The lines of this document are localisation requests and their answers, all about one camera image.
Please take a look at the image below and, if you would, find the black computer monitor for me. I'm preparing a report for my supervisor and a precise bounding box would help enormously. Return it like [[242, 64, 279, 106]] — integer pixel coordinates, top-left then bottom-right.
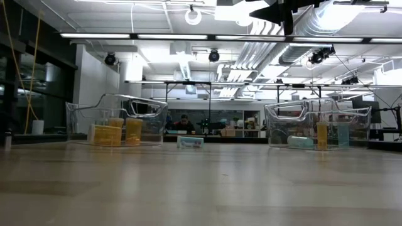
[[351, 100, 381, 124]]

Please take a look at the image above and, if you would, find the black tripod stand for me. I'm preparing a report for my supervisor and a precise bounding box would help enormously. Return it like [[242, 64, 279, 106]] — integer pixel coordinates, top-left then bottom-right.
[[378, 105, 402, 142]]

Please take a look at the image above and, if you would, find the black ceiling track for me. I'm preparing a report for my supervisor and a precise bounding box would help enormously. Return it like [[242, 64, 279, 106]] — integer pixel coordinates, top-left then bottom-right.
[[332, 0, 390, 14]]

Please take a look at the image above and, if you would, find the black ceiling camera cluster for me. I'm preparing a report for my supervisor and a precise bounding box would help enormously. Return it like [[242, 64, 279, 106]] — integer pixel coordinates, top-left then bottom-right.
[[308, 45, 336, 65]]

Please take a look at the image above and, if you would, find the black gantry light bar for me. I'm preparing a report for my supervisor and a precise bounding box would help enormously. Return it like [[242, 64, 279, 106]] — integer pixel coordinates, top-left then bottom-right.
[[124, 80, 402, 89]]

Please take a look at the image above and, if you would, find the yellow extension cable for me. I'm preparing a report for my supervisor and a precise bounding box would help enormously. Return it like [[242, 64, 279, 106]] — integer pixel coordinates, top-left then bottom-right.
[[0, 0, 43, 135]]

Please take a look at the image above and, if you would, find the person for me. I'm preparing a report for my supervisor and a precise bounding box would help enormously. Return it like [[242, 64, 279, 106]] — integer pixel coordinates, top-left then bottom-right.
[[172, 114, 196, 135]]

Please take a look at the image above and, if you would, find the small teal-labelled box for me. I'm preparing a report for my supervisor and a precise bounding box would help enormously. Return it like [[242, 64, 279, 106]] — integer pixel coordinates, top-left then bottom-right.
[[177, 135, 205, 149]]

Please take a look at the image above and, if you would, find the clear plastic bin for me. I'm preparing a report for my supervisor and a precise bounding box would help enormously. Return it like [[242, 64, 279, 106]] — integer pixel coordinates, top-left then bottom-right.
[[263, 97, 372, 151], [65, 93, 170, 148]]

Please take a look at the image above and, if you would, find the white cylindrical container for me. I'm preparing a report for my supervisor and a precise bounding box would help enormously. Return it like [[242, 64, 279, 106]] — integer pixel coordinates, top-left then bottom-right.
[[31, 119, 45, 136]]

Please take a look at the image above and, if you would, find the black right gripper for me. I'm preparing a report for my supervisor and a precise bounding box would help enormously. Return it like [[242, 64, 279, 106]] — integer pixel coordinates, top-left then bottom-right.
[[249, 0, 322, 36]]

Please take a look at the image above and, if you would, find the silver ventilation duct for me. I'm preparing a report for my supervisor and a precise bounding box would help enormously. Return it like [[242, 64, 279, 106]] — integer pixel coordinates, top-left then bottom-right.
[[278, 0, 378, 65]]

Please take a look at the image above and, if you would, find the white ring lamp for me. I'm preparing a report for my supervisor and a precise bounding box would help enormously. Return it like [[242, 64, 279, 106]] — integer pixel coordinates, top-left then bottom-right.
[[184, 8, 203, 26]]

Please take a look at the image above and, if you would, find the small teal medicine bottle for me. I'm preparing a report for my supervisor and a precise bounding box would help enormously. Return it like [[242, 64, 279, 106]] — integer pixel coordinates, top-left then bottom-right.
[[287, 135, 315, 149], [337, 122, 350, 149]]

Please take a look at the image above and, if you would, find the long linear ceiling light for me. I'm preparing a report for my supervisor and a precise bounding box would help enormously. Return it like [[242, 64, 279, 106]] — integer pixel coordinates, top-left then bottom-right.
[[59, 32, 402, 44]]

